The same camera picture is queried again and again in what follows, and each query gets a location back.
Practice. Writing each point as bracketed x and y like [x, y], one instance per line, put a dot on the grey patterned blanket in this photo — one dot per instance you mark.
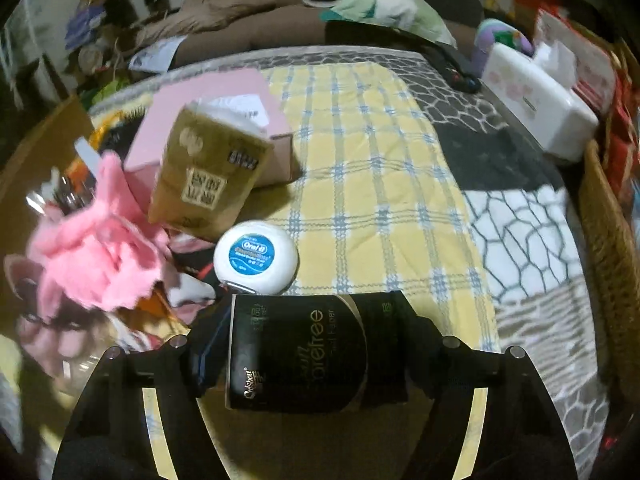
[520, 240]

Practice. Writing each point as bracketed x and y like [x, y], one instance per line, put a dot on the black tissue pack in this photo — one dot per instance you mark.
[295, 350]

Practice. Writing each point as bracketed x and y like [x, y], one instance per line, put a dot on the brown sofa cushion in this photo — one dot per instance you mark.
[205, 17]

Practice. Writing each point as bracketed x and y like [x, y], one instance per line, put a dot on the white printed paper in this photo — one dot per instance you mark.
[155, 55]

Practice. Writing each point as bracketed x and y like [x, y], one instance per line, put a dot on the white green plush toy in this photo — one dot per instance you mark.
[390, 10]

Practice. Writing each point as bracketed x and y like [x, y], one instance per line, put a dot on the wicker basket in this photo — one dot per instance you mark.
[610, 240]

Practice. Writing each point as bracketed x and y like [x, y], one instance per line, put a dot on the gold tissue pack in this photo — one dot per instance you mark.
[210, 170]

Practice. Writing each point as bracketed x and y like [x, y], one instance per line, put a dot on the yellow plaid cloth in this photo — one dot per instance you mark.
[370, 180]

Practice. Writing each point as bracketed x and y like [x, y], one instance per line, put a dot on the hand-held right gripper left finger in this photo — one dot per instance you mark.
[209, 355]

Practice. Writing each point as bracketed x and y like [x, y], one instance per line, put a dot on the brown cardboard box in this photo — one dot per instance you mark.
[40, 155]

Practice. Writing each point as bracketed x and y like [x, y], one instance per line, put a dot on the pink cardboard box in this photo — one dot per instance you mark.
[165, 120]

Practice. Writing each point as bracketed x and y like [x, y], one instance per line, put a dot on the purple plush toy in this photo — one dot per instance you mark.
[500, 37]

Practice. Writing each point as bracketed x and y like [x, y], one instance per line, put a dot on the white round dental floss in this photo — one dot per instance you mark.
[255, 255]

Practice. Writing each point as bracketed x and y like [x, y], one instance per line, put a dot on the white floral tissue pack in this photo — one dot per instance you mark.
[535, 95]

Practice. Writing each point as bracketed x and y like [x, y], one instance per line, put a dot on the red gift packages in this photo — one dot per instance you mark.
[595, 60]

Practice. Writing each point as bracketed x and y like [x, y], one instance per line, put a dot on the black cloth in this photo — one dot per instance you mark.
[395, 40]

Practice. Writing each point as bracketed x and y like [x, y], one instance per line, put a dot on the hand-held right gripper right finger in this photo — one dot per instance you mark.
[395, 345]

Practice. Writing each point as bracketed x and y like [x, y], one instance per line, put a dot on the brown sofa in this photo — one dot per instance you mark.
[280, 25]

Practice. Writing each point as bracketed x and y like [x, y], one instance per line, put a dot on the pink fluffy cloth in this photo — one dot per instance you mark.
[100, 245]

